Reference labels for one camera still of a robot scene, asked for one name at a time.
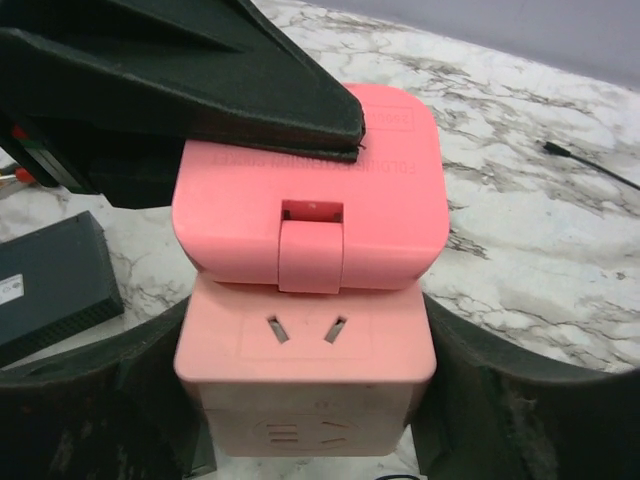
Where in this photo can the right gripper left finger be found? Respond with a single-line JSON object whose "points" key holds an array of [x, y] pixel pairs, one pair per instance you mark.
{"points": [[113, 409]]}

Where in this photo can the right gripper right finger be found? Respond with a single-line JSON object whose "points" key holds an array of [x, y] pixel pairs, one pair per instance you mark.
{"points": [[494, 410]]}

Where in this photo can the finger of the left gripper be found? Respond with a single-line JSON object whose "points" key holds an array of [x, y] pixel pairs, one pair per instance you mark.
{"points": [[77, 73]]}

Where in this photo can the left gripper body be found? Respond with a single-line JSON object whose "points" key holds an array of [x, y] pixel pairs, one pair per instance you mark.
{"points": [[130, 171]]}

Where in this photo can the pink cube socket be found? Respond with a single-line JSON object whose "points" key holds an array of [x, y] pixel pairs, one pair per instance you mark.
{"points": [[281, 375]]}

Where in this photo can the pink square plug adapter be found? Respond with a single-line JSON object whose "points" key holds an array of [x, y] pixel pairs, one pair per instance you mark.
{"points": [[248, 216]]}

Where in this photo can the yellow red screwdriver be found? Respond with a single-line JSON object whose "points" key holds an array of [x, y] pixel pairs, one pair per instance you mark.
{"points": [[14, 174]]}

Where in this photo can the left black flat box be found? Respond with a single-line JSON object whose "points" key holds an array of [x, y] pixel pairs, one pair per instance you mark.
{"points": [[55, 283]]}

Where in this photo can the black screwdriver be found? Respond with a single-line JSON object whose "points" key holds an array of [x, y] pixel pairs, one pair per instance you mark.
{"points": [[554, 149]]}

